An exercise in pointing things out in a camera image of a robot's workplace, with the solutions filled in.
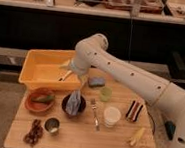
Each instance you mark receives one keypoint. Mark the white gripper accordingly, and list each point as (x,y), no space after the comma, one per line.
(78,68)

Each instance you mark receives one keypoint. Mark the striped black red eraser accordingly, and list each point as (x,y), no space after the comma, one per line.
(134,111)

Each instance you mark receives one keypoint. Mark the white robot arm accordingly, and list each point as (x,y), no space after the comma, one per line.
(155,90)

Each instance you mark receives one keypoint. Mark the blue sponge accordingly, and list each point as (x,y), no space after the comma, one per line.
(96,82)

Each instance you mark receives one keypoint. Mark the green plastic cup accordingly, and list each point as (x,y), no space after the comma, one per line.
(105,94)

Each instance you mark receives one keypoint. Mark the metal fork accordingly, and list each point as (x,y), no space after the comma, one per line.
(93,105)

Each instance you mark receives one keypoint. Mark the grey blue cloth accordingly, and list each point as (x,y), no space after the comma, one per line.
(73,103)

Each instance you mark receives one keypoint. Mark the black bowl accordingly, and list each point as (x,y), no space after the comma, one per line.
(81,107)

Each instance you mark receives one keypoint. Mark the yellow plastic bin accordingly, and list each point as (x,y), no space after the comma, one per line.
(43,68)

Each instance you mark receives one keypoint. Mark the green vegetable in bowl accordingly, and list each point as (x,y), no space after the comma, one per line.
(43,99)

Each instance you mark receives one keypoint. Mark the wooden table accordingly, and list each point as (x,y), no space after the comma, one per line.
(80,132)

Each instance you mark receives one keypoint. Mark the orange clay bowl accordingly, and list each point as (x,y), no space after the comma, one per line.
(36,107)

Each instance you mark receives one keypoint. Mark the white plastic cup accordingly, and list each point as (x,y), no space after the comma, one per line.
(111,116)

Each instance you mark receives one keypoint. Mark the small metal cup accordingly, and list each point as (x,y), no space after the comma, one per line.
(52,125)

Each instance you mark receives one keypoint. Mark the brown grape bunch toy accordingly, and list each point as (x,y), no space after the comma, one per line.
(35,133)

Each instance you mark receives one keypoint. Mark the black foot pedal box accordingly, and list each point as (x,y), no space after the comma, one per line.
(170,129)

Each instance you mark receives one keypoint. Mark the wooden handled dish brush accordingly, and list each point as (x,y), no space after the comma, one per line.
(65,76)

